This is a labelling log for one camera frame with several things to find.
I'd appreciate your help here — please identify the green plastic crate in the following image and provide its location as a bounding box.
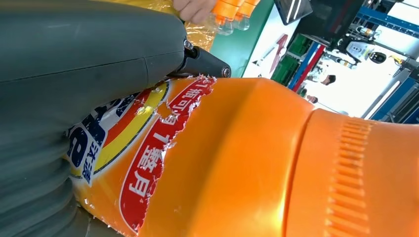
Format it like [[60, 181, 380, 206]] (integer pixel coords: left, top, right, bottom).
[[288, 34, 313, 58], [271, 54, 300, 86]]

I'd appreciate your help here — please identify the red and white booklet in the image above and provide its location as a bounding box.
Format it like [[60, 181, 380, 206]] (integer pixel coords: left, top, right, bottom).
[[252, 34, 290, 74]]

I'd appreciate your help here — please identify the green table mat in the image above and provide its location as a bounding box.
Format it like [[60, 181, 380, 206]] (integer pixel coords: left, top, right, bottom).
[[209, 0, 276, 79]]

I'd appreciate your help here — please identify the black tablet on stand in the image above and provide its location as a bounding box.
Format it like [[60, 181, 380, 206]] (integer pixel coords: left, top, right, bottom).
[[274, 0, 313, 26]]

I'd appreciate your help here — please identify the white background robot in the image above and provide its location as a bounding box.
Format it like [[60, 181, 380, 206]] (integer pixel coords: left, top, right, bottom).
[[322, 34, 388, 69]]

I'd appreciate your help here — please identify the blue metal shelving rack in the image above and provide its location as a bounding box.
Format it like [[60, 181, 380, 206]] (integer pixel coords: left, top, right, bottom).
[[288, 6, 419, 124]]

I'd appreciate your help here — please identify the yellow taped plastic mat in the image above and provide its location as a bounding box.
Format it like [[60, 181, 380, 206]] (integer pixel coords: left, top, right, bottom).
[[95, 0, 217, 51]]

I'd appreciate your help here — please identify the red rack post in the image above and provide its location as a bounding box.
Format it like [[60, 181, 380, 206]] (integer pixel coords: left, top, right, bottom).
[[292, 44, 326, 93]]

